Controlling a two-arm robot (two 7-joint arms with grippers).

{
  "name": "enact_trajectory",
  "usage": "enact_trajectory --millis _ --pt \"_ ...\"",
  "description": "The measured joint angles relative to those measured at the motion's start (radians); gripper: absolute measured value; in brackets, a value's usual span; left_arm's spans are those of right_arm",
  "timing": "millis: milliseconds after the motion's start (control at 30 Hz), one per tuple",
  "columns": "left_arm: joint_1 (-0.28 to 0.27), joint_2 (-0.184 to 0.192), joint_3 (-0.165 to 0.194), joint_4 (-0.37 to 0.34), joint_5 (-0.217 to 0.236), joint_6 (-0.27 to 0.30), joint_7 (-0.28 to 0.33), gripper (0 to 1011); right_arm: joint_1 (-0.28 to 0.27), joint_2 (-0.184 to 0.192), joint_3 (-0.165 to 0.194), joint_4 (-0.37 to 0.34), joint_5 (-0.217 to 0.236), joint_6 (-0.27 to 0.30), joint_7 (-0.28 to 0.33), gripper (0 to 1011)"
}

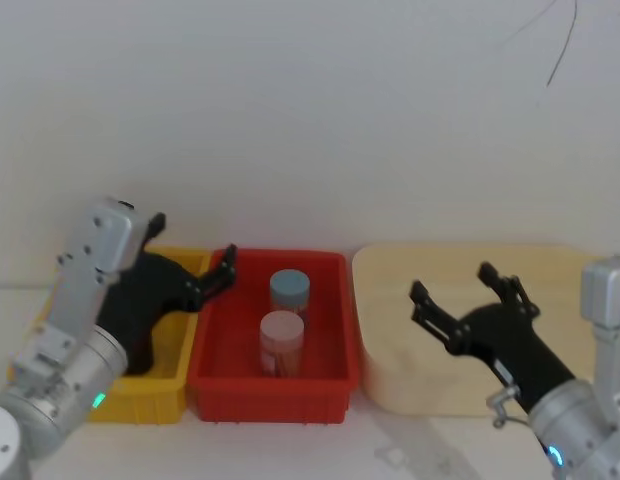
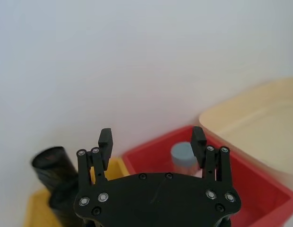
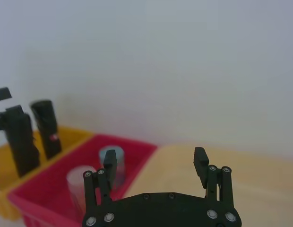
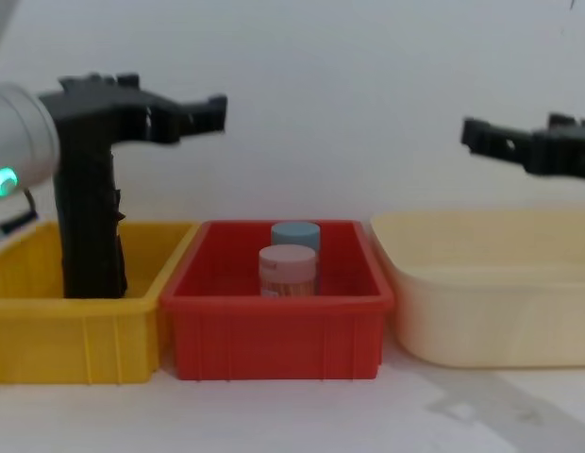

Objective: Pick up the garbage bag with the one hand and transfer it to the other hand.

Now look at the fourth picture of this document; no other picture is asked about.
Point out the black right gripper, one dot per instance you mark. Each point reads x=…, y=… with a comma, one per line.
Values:
x=566, y=151

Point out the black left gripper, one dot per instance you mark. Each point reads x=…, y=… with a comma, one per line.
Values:
x=99, y=115

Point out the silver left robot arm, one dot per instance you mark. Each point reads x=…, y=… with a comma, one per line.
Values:
x=19, y=132

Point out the jar with blue lid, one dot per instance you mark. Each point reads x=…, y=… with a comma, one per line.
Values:
x=297, y=233

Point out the jar with pink lid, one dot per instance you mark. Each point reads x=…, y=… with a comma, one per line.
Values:
x=288, y=269

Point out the yellow plastic bin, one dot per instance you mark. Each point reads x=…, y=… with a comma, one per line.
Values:
x=61, y=335

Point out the cream plastic basin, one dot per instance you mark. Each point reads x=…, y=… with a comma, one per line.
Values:
x=500, y=321

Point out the red plastic bin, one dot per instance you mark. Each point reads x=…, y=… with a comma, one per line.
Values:
x=273, y=335

